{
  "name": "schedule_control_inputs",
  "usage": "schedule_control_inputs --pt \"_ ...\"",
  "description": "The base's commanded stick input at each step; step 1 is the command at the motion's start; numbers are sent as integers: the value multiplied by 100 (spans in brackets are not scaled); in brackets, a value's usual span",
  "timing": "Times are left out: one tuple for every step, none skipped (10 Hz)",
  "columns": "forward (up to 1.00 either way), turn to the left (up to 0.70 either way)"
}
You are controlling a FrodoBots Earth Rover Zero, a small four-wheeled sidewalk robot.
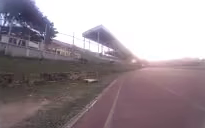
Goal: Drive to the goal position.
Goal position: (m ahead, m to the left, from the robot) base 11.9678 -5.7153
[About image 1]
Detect pale flat slab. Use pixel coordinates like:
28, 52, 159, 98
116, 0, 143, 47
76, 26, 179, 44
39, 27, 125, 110
82, 77, 100, 84

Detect roofed grandstand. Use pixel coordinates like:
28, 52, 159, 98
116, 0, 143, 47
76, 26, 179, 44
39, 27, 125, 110
81, 23, 148, 65

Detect pale concrete kerb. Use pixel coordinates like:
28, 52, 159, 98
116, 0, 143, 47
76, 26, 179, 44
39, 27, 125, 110
61, 77, 120, 128

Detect red running track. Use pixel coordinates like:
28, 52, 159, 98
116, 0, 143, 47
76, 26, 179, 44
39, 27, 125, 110
71, 66, 205, 128

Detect grass and dirt strip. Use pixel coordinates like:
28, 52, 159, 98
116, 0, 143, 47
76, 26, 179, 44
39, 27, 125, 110
0, 73, 120, 128

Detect grass slope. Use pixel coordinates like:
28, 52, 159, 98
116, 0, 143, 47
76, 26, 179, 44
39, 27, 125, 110
0, 54, 143, 76

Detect distant hills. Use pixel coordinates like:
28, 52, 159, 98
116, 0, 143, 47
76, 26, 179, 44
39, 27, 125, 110
149, 56, 205, 70

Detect dark tree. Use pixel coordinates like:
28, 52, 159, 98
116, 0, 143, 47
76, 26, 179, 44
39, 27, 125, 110
0, 0, 60, 45

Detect wire fence on poles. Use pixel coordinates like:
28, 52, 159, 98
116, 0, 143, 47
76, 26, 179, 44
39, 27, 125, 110
55, 31, 105, 55

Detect low rough stone wall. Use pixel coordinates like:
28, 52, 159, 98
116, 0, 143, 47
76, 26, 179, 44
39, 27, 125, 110
0, 70, 101, 86

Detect pale building with wall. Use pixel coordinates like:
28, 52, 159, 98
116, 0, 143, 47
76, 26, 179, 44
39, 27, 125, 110
0, 28, 91, 62

